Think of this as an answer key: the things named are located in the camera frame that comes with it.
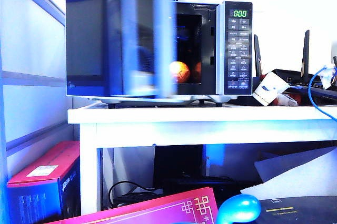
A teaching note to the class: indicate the orange fruit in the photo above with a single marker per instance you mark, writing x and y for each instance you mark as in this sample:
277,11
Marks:
180,72

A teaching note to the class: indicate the black glass microwave door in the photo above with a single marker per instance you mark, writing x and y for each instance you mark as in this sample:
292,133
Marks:
87,50

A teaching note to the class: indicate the silver black microwave oven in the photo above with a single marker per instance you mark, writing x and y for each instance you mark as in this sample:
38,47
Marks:
237,50

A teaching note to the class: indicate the white table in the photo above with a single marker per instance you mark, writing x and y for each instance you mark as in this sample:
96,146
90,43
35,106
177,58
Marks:
184,114

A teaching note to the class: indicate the black computer case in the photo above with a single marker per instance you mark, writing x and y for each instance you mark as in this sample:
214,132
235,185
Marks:
179,163

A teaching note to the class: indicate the white paper cup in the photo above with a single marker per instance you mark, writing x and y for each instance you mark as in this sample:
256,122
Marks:
268,87

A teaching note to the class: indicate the pink printed gift box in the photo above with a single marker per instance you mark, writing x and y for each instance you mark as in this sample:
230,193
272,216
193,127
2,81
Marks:
147,213

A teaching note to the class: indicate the red white small packet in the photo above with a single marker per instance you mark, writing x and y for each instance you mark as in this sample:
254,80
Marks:
287,99

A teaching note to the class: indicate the blue glossy oval object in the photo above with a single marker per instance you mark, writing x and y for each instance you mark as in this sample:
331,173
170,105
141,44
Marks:
237,208

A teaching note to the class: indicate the black router with antennas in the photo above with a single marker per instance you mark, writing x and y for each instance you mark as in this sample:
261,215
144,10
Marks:
302,79

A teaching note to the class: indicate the grey cardboard sheet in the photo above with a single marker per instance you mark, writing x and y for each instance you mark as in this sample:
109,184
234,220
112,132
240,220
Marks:
289,161

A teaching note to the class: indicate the white foam sheet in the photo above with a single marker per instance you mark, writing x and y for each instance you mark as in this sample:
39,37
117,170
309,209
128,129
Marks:
289,184

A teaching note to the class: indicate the red and blue carton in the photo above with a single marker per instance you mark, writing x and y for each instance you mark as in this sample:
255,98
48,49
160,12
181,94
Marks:
39,189

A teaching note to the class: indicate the black box yellow print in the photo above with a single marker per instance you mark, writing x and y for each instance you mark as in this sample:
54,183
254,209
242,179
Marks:
302,211

